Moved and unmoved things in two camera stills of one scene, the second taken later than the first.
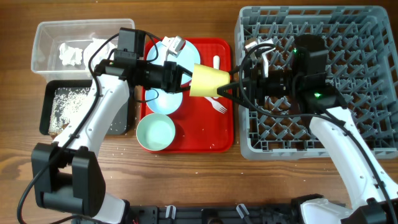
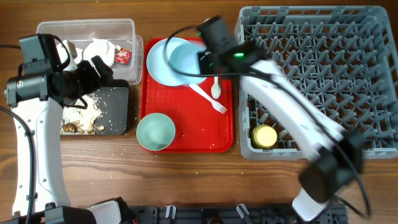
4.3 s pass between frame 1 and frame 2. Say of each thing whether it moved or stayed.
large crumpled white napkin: stayed
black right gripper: moved
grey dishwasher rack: stayed
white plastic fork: stayed
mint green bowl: stayed
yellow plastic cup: moved
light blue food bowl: moved
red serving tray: stayed
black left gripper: moved
